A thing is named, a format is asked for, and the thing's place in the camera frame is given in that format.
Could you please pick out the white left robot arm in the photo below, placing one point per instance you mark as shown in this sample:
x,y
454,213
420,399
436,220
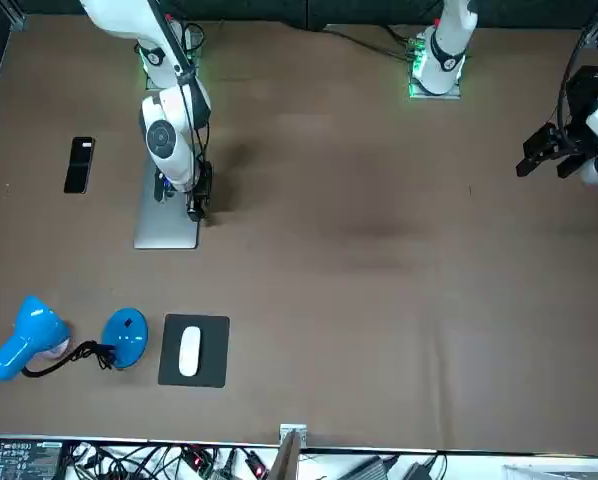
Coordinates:
x,y
446,50

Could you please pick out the black smartphone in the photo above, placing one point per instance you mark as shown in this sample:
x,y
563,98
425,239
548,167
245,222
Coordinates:
x,y
79,165

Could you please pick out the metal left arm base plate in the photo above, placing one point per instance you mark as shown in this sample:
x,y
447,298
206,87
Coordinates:
x,y
419,96

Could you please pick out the black power strip red switch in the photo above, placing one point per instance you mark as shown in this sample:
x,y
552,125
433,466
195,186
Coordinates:
x,y
255,465
196,460

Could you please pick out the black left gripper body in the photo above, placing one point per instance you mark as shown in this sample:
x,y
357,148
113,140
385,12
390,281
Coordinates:
x,y
584,95

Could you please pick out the silver laptop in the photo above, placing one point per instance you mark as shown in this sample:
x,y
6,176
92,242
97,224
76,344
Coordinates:
x,y
166,230

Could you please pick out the grey power adapter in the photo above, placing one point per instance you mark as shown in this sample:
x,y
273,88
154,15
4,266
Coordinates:
x,y
374,467

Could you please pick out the black labelled power adapter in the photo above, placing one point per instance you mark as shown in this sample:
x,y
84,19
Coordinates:
x,y
24,460

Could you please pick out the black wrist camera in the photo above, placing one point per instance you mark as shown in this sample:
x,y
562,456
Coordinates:
x,y
161,187

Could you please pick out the small black power adapter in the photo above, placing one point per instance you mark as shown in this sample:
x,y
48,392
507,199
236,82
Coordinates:
x,y
424,471

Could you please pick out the aluminium frame rail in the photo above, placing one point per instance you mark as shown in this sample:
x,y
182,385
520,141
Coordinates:
x,y
13,12
594,25

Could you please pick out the white computer mouse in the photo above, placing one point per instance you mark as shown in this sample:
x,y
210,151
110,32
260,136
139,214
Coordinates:
x,y
190,350

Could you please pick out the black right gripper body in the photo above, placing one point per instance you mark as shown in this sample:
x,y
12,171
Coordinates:
x,y
204,177

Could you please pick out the white flat box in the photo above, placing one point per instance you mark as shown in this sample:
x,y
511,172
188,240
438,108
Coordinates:
x,y
559,472

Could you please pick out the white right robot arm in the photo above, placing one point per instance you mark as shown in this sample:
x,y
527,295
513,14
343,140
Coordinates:
x,y
166,145

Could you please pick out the dark mouse pad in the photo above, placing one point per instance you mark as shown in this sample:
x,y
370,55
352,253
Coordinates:
x,y
214,350

